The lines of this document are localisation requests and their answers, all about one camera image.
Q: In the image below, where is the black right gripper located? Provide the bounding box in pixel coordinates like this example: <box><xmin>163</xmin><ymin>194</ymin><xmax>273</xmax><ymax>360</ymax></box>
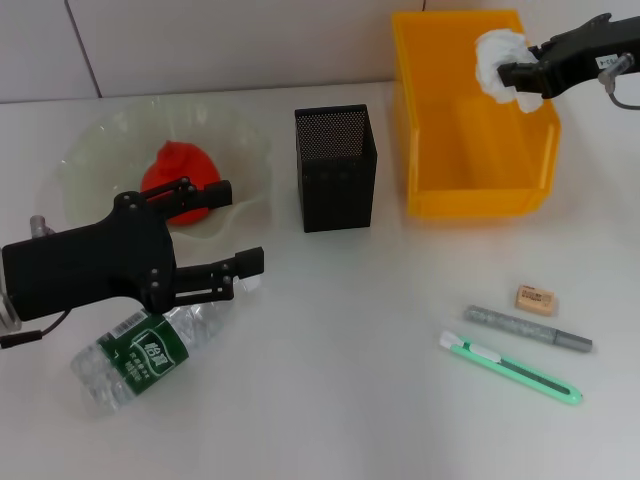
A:
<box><xmin>497</xmin><ymin>13</ymin><xmax>640</xmax><ymax>101</ymax></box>

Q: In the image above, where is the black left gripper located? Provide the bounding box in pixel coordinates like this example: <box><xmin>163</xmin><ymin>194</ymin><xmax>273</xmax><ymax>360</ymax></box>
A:
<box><xmin>1</xmin><ymin>175</ymin><xmax>234</xmax><ymax>321</ymax></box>

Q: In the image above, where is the white paper ball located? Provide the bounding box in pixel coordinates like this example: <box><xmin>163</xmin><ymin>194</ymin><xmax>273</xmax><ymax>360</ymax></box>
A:
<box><xmin>473</xmin><ymin>27</ymin><xmax>546</xmax><ymax>114</ymax></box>

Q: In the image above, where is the red-orange toy orange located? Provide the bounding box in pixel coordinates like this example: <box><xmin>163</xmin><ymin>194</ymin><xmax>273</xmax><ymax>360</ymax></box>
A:
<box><xmin>140</xmin><ymin>140</ymin><xmax>224</xmax><ymax>229</ymax></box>

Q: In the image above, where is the clear green-label water bottle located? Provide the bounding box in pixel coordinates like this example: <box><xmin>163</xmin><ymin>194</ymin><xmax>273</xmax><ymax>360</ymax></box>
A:
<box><xmin>68</xmin><ymin>277</ymin><xmax>262</xmax><ymax>416</ymax></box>

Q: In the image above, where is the pale green glass fruit plate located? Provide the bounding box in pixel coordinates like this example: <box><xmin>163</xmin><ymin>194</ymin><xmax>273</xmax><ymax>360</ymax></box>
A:
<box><xmin>53</xmin><ymin>97</ymin><xmax>274</xmax><ymax>241</ymax></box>

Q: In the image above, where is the black mesh pen holder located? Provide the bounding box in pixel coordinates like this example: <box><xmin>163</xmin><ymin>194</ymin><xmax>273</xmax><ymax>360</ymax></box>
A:
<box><xmin>293</xmin><ymin>103</ymin><xmax>378</xmax><ymax>234</ymax></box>

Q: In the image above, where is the beige eraser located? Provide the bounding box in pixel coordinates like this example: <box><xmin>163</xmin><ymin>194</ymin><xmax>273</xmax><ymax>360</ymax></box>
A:
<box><xmin>513</xmin><ymin>283</ymin><xmax>556</xmax><ymax>317</ymax></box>

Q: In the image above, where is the grey marker pen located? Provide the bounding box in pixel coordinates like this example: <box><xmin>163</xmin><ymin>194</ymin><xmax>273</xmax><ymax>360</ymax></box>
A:
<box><xmin>463</xmin><ymin>304</ymin><xmax>594</xmax><ymax>354</ymax></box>

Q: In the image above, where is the green utility knife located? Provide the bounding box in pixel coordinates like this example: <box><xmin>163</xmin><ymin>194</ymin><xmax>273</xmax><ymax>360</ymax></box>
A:
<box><xmin>438</xmin><ymin>328</ymin><xmax>585</xmax><ymax>407</ymax></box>

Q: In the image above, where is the yellow plastic bin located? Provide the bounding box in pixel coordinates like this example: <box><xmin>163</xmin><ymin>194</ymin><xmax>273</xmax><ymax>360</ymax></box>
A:
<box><xmin>390</xmin><ymin>8</ymin><xmax>562</xmax><ymax>220</ymax></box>

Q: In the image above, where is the right gripper cable with plug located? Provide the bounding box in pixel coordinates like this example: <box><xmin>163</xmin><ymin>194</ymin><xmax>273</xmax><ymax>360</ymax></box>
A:
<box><xmin>597</xmin><ymin>53</ymin><xmax>640</xmax><ymax>110</ymax></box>

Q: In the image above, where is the gripper cable with plug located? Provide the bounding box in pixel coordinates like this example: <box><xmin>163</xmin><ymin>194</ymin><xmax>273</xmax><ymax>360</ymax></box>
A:
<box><xmin>597</xmin><ymin>53</ymin><xmax>640</xmax><ymax>110</ymax></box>
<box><xmin>0</xmin><ymin>214</ymin><xmax>69</xmax><ymax>351</ymax></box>

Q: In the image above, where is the left gripper cable with plug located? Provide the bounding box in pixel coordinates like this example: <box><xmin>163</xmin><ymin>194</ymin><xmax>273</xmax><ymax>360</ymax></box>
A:
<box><xmin>0</xmin><ymin>214</ymin><xmax>69</xmax><ymax>351</ymax></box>

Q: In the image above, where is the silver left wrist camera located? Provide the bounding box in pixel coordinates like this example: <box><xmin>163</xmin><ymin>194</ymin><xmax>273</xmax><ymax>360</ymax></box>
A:
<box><xmin>0</xmin><ymin>289</ymin><xmax>24</xmax><ymax>334</ymax></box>

